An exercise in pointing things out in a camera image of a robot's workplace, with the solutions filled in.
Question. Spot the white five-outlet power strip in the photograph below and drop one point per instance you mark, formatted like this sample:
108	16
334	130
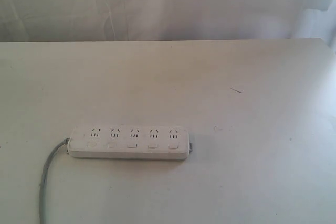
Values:
164	143

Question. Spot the white backdrop curtain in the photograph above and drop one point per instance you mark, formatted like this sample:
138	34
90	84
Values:
134	20

